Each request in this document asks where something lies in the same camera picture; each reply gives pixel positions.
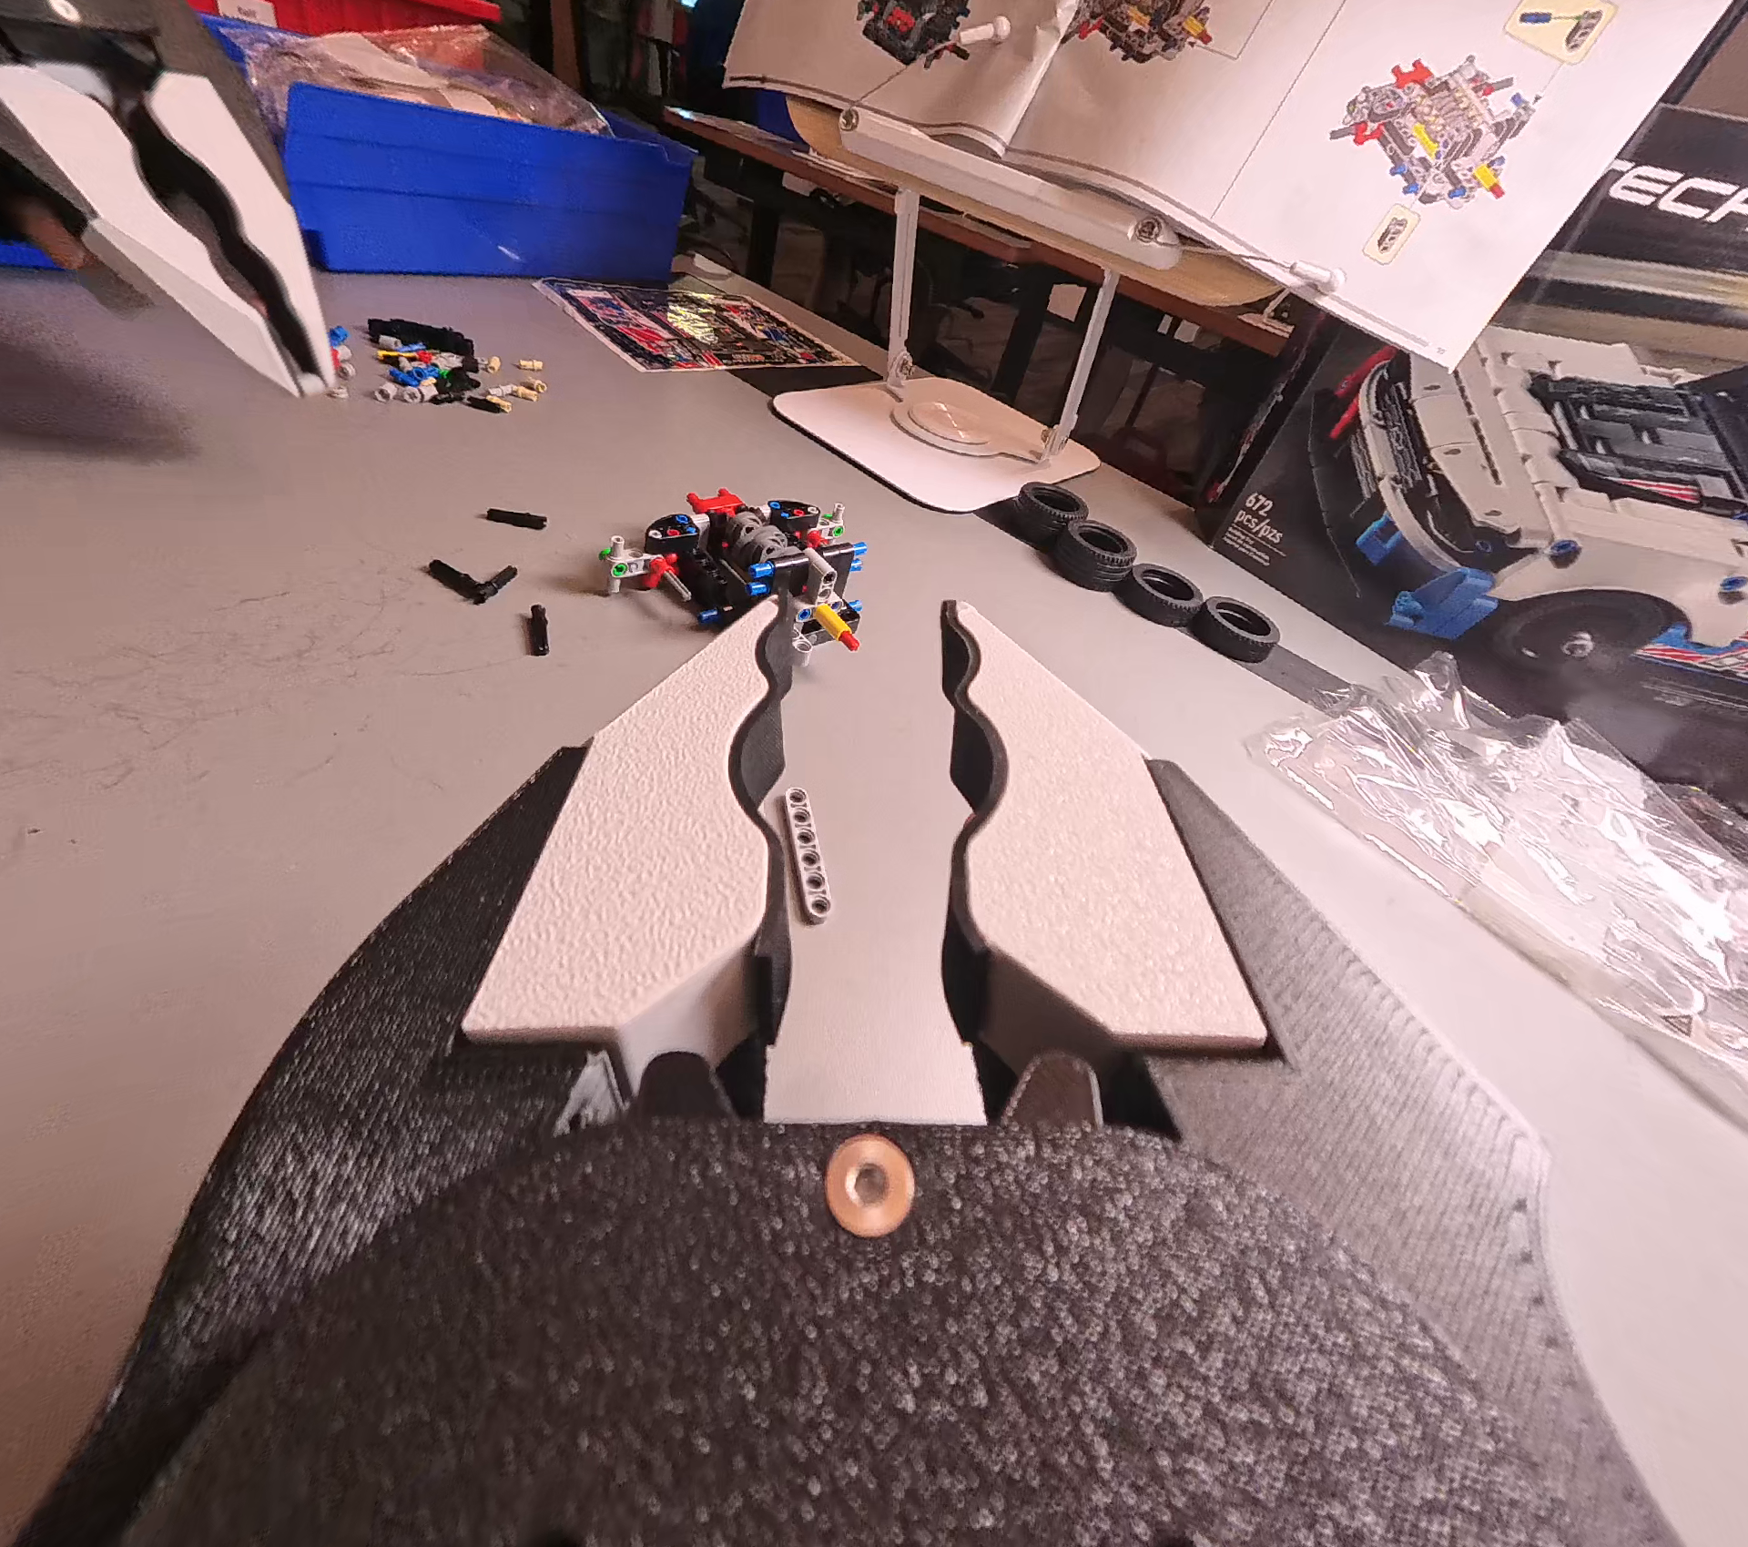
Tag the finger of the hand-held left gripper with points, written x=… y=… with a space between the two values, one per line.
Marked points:
x=137 y=209
x=259 y=196

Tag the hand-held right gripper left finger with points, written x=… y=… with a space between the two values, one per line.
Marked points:
x=628 y=893

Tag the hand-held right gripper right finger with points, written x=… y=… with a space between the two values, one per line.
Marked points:
x=1105 y=906

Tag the grey lego beam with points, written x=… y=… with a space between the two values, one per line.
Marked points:
x=805 y=855

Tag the pile of small lego pieces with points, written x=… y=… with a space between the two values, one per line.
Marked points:
x=437 y=367

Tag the partly built lego model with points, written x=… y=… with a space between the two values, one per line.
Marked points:
x=738 y=558

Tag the lego sticker sheet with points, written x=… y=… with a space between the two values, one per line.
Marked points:
x=690 y=325

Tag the lego set box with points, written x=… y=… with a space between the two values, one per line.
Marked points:
x=1502 y=511

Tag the lego instruction booklet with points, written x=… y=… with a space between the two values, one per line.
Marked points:
x=1229 y=72

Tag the person's left hand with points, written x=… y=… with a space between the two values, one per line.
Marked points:
x=55 y=239

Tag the plastic bags in bin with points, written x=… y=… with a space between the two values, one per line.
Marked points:
x=410 y=79

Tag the blue storage bin with bags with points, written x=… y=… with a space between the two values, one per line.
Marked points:
x=477 y=196

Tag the black rubber tyre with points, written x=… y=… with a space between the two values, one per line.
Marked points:
x=1236 y=631
x=1049 y=516
x=1160 y=598
x=1093 y=556

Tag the empty clear plastic bags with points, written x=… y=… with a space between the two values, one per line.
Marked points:
x=1502 y=838

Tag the white book stand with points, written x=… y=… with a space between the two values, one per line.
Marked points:
x=941 y=441

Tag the wooden background table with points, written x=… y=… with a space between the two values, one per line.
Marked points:
x=765 y=158

